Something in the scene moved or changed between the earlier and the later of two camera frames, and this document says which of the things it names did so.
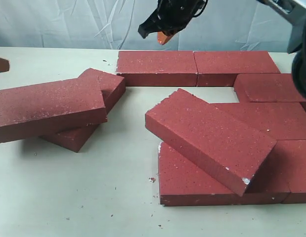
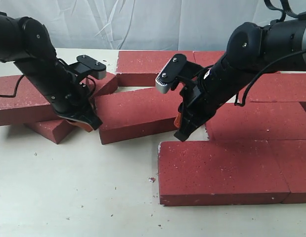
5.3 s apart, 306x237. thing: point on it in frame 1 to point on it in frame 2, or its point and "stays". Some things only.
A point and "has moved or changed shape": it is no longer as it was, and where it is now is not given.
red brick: [157, 68] stays
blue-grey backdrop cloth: [225, 25] stays
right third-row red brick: [280, 121] stays
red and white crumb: [152, 179] stays
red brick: [210, 137] to [126, 114]
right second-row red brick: [269, 88] stays
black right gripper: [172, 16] to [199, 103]
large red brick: [26, 111] has moved or changed shape
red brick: [112, 86] to [56, 130]
